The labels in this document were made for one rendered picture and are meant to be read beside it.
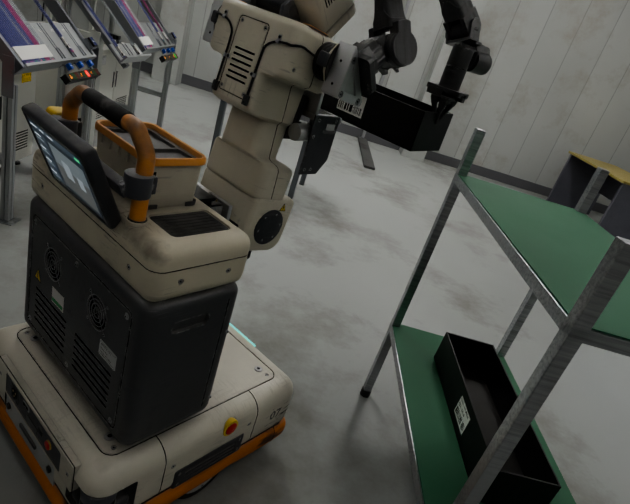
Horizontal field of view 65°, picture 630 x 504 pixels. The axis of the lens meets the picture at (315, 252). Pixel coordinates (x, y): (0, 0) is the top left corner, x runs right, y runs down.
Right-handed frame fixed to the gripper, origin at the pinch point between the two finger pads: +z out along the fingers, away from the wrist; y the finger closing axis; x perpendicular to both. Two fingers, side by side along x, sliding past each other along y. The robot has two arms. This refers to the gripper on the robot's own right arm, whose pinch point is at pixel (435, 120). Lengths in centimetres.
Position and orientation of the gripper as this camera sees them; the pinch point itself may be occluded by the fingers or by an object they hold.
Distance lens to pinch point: 146.9
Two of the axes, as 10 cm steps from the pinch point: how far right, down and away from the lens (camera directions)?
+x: -6.4, 1.6, -7.5
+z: -2.8, 8.6, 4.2
